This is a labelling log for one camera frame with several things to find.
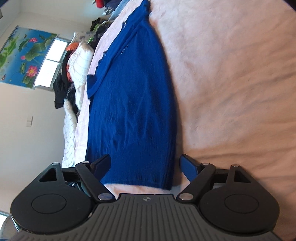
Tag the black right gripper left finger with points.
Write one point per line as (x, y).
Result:
(101, 166)

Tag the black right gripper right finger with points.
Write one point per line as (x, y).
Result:
(189, 167)

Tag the blue knit sweater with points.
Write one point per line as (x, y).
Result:
(132, 111)

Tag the black clothes by window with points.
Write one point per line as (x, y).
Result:
(63, 86)

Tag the white script print quilt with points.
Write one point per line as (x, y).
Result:
(69, 128)

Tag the white puffy jacket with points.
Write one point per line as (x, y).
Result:
(79, 65)

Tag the pink floral bed sheet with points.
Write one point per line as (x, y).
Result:
(233, 69)

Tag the bright window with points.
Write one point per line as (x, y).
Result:
(52, 64)

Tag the orange garment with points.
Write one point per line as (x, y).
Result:
(72, 46)

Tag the floral grey pillow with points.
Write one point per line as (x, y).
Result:
(82, 36)

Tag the leopard print garment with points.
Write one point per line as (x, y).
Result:
(99, 32)

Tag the red jacket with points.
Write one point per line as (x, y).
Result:
(99, 3)

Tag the white wall switch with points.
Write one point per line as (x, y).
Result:
(29, 121)

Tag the lotus flower wall poster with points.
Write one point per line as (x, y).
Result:
(23, 55)

